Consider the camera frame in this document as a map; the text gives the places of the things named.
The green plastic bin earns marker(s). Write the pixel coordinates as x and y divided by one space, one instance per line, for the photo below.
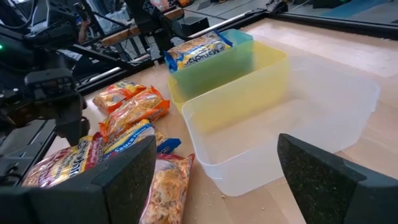
217 71

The clear plastic bin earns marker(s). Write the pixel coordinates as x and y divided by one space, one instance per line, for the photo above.
264 140

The person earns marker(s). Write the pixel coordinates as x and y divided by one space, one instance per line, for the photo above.
83 31

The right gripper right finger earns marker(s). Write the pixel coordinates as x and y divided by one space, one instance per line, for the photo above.
326 193

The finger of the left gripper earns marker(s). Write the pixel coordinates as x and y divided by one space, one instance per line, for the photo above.
73 121

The clear bag of noodles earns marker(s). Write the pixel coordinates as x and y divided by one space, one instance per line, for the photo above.
168 189

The orange Maruchan noodle pack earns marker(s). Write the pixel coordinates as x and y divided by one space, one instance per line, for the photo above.
136 110
116 95

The yellow plastic bin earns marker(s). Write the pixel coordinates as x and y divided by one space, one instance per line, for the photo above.
242 93

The blue Maruchan noodle pack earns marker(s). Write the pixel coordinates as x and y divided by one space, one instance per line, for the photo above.
133 137
196 49

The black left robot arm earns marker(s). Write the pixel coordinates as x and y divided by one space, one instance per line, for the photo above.
147 15

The red Maruchan noodle pack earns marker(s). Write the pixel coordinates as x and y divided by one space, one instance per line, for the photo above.
62 161

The blue floor mat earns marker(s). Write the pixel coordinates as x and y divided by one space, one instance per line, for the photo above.
351 7

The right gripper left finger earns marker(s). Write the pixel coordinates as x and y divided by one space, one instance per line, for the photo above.
93 196

